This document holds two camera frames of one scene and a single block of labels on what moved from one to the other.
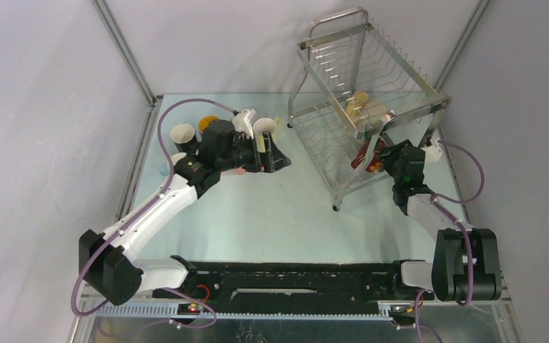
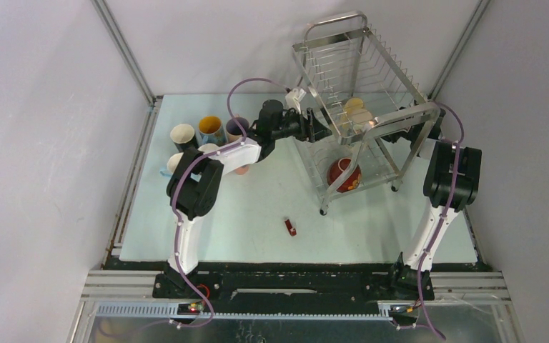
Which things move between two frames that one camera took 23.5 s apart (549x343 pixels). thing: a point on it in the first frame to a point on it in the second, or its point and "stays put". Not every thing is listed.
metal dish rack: x=355 y=101 stays put
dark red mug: x=375 y=165 to x=337 y=167
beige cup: x=374 y=109 to x=357 y=116
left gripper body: x=251 y=160 to x=293 y=126
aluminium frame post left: x=114 y=31 stays put
